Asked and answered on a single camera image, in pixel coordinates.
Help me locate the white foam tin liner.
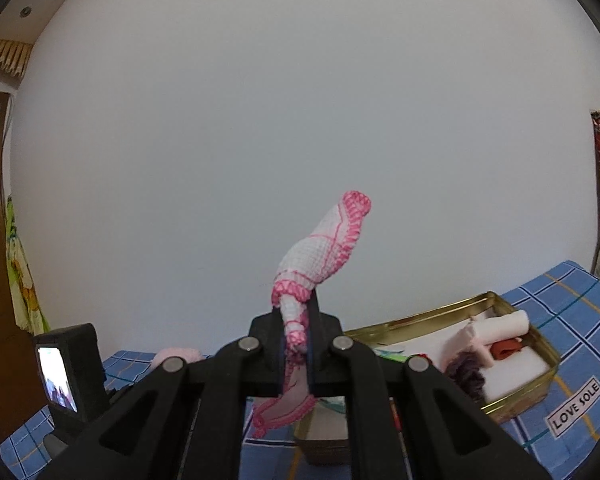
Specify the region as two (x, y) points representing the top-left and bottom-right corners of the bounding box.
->
(373, 310), (550, 402)

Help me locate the white love sole label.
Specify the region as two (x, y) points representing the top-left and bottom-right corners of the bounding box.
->
(545, 377), (600, 439)

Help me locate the dark purple scrunchie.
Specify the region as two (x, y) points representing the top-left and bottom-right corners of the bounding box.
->
(444, 350), (486, 406)

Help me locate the green yellow cartoon curtain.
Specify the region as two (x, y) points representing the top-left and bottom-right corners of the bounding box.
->
(5, 196), (50, 336)

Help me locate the light pink sock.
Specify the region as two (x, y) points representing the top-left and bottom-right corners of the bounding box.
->
(149, 347), (206, 370)

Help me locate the blue plaid tablecloth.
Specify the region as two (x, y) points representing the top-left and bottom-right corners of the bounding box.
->
(0, 261), (600, 479)

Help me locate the gold metal tin box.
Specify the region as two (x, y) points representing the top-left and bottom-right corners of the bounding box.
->
(291, 290), (563, 467)

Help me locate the red ribbed soft pad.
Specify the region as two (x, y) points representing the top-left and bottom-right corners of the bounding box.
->
(490, 338), (524, 361)

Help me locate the teal patterned packet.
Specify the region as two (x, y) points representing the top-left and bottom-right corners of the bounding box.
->
(373, 348), (408, 363)

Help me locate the pink trimmed white cloth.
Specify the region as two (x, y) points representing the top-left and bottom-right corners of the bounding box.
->
(251, 191), (372, 439)

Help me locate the red gold drawstring pouch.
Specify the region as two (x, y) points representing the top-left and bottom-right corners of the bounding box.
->
(392, 353), (431, 438)

